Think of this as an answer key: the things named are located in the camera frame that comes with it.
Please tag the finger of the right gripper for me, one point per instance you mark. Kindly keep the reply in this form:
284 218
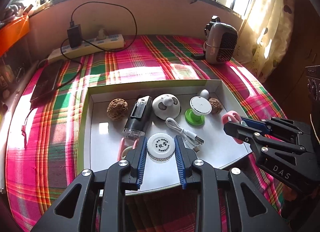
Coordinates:
296 145
278 126

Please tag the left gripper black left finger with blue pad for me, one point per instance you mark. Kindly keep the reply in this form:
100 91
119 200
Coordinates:
76 208

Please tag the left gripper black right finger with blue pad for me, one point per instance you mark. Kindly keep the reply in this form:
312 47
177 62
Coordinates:
246 208

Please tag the white round cap jar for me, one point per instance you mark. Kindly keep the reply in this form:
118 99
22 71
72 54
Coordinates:
160 147

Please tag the brown wrinkled walnut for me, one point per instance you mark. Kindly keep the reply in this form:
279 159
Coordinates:
117 109

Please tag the green white suction holder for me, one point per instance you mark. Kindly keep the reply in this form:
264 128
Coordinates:
199 107

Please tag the plaid bed cloth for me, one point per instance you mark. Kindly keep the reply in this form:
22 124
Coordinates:
43 144

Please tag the spotted cream curtain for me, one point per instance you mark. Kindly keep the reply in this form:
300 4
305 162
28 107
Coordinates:
265 36

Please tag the black clear cylindrical device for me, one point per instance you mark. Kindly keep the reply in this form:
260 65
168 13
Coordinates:
138 120

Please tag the beige small space heater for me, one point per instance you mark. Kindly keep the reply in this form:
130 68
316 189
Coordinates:
221 39

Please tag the white round mini fan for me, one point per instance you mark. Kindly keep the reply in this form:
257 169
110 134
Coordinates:
166 106

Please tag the black flat power bank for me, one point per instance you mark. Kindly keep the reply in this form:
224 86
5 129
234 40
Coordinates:
46 84

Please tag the white power strip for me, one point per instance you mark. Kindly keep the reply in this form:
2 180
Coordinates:
109 43

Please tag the black charger adapter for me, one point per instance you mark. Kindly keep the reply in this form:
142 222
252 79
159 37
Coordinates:
74 35

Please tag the orange box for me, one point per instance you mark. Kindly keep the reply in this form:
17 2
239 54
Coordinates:
13 32

